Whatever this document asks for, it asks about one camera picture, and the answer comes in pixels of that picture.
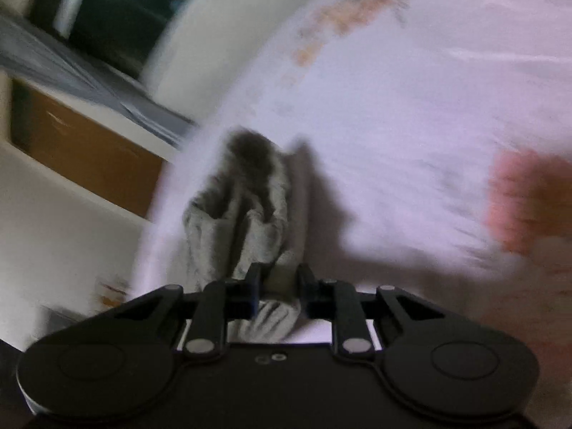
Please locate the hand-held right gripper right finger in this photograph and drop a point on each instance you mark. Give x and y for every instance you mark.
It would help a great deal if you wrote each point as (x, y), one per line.
(304, 283)

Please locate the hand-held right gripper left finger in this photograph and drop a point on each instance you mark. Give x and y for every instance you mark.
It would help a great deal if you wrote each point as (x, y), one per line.
(254, 283)

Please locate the grey pants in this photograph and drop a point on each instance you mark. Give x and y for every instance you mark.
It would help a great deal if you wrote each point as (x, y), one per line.
(214, 232)

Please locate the bed with floral pink sheet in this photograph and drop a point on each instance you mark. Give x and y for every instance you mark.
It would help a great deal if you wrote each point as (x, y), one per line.
(402, 120)

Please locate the brown wooden cabinet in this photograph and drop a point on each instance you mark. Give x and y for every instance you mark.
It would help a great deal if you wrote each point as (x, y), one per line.
(80, 152)

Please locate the grey curtain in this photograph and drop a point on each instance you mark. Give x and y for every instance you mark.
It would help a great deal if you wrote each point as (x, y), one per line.
(67, 71)

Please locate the white framed window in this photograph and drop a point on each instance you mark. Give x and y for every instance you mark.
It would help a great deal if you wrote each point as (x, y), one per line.
(111, 18)

